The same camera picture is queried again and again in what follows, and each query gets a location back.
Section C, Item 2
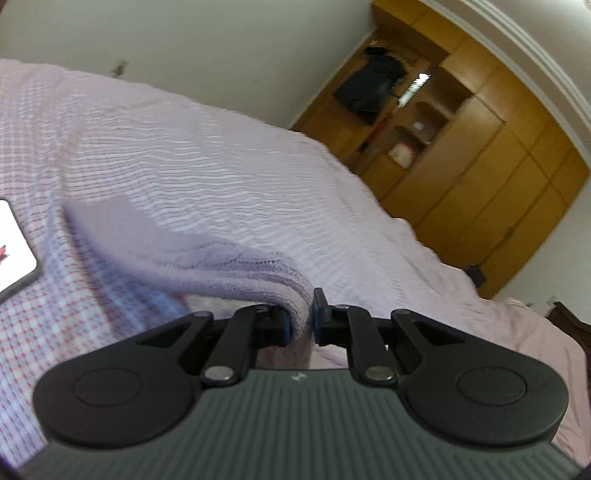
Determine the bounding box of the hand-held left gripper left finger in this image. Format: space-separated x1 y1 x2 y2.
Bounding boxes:
133 304 295 387

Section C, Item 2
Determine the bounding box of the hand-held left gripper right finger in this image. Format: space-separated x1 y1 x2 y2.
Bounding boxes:
313 287 468 387

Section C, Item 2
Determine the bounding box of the lilac knitted garment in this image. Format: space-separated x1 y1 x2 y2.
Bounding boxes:
64 196 315 344

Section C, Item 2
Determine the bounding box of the white box on shelf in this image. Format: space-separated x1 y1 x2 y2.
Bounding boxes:
389 142 415 166

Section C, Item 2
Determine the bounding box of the bed with checked lilac sheet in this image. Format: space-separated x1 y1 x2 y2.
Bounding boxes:
0 58 591 469

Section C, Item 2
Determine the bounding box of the wooden wardrobe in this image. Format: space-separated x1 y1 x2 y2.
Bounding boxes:
288 0 591 300

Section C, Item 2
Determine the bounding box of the dark hanging jacket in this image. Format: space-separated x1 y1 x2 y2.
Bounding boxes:
333 46 407 125

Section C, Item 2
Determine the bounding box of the dark wooden furniture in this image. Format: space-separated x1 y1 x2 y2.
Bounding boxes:
546 301 591 354

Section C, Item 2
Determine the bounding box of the smartphone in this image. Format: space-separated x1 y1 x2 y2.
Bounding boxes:
0 198 41 304

